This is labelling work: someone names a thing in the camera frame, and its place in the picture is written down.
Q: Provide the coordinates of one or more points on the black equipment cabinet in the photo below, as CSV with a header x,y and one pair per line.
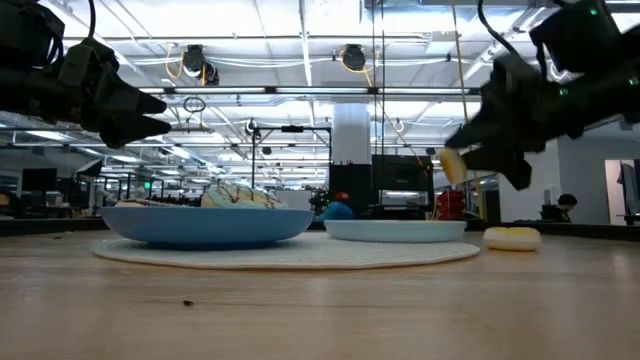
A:
x,y
400,185

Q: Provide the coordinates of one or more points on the light blue plate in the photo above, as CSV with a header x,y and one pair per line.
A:
x,y
395,232

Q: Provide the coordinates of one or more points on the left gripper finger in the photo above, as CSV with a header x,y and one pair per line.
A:
x,y
130,130
127,102

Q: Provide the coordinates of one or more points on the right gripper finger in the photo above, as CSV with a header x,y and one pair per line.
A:
x,y
505,162
477,135

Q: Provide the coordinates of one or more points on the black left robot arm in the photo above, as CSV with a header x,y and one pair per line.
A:
x,y
25,75

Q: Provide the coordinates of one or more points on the black gantry frame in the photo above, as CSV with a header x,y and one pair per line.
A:
x,y
292,129

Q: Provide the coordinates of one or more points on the small orange donut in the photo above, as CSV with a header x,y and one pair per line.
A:
x,y
451,167

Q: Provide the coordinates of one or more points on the stack of red bins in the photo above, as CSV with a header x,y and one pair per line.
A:
x,y
450,205

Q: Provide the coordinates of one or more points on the white building column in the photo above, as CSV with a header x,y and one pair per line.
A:
x,y
351,132

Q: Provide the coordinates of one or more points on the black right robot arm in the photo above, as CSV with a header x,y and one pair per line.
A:
x,y
585,35

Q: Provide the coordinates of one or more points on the large mint frosted donut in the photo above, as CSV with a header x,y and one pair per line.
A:
x,y
240,197

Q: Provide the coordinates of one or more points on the small black speck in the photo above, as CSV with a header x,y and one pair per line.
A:
x,y
188,303

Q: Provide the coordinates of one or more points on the small yellow donut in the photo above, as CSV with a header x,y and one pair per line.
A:
x,y
512,240

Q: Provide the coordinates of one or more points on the large white round plate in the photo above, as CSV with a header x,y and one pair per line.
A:
x,y
310,255

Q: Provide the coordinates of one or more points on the dark blue plate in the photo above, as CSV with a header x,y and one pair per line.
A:
x,y
205,227

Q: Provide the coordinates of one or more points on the person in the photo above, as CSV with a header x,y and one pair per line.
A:
x,y
336,210
560,210

